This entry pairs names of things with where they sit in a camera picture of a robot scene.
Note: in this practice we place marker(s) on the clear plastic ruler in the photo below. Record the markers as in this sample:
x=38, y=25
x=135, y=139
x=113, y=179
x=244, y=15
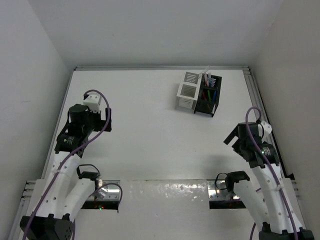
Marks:
x=201, y=73

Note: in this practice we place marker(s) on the white slotted container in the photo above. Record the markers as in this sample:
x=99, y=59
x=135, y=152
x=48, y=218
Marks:
x=188, y=92

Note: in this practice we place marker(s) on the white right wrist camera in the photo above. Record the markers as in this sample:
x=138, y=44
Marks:
x=264, y=129

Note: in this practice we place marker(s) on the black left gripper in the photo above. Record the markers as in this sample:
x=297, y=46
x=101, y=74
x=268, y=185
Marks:
x=101, y=123

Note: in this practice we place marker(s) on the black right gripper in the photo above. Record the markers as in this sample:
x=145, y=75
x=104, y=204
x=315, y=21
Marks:
x=233, y=133

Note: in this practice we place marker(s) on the blue clear pen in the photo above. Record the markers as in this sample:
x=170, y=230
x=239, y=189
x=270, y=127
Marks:
x=211, y=81

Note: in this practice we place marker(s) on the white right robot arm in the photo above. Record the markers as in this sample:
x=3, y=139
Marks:
x=273, y=214

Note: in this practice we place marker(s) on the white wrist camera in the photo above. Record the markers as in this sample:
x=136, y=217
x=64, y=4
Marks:
x=264, y=129
x=93, y=102

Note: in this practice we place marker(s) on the light blue pencil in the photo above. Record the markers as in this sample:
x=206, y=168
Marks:
x=214, y=96

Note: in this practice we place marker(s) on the green pencil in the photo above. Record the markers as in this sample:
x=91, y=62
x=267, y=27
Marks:
x=209, y=95

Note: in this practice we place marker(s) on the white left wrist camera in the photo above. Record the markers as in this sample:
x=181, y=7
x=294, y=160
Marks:
x=93, y=102

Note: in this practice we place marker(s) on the red clear pen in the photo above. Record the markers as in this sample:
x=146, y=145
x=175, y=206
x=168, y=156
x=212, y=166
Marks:
x=206, y=78

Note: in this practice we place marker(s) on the black slotted container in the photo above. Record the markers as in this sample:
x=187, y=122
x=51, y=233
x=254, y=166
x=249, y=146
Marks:
x=208, y=107

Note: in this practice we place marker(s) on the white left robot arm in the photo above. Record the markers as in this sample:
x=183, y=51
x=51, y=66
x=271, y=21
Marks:
x=146, y=179

